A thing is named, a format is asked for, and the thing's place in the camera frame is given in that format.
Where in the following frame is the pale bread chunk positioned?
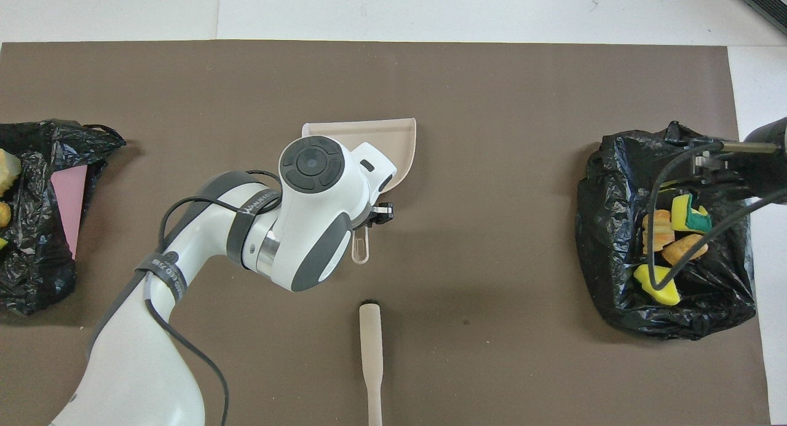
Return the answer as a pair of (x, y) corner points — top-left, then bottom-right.
(0, 148), (22, 197)

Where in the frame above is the yellow sponge with green pad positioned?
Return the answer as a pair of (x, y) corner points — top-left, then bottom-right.
(671, 194), (713, 234)

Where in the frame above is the black trash bag bin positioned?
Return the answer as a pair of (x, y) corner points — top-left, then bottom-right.
(576, 121), (757, 341)

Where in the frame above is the black bag over pink bin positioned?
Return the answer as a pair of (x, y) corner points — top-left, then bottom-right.
(0, 119), (127, 317)

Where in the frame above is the brown bread bun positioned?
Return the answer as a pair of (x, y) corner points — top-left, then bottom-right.
(662, 234), (709, 267)

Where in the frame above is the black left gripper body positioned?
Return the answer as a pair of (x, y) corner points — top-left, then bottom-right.
(367, 200), (395, 228)

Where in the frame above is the notched yellow sponge piece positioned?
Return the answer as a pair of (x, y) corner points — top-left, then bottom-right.
(634, 265), (681, 308)

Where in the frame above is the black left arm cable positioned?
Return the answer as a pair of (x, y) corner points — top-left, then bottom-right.
(138, 170), (283, 426)

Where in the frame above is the beige plastic dustpan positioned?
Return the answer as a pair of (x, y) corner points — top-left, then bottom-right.
(301, 117), (417, 265)

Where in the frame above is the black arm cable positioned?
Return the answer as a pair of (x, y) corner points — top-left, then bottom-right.
(649, 140), (787, 291)
(138, 170), (283, 426)

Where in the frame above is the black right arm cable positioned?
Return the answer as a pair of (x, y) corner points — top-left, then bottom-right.
(649, 140), (787, 291)

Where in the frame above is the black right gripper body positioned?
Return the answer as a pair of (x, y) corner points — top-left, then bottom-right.
(694, 117), (787, 200)

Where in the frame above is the brown table mat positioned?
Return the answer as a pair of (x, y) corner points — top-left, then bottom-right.
(0, 40), (772, 426)

